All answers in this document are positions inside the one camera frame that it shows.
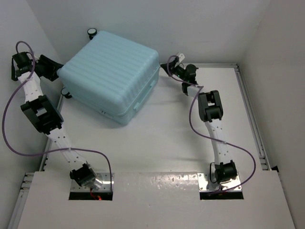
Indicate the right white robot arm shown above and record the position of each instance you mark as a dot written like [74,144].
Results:
[210,112]

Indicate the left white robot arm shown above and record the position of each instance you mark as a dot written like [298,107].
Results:
[44,116]

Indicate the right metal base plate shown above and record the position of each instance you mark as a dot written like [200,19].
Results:
[206,186]

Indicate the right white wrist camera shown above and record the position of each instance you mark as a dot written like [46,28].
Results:
[179,58]

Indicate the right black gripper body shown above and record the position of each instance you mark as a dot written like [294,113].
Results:
[179,71]

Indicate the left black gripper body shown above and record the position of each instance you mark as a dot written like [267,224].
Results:
[46,72]

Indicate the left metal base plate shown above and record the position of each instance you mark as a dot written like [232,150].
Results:
[102,183]

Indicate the metal base plate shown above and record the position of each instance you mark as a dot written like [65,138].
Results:
[102,183]
[206,186]

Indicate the suitcase wheel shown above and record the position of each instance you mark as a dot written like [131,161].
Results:
[65,93]
[91,33]

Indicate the suitcase wheel far left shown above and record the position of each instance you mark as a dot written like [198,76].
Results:
[91,33]

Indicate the light blue suitcase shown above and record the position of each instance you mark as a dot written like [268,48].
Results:
[112,75]

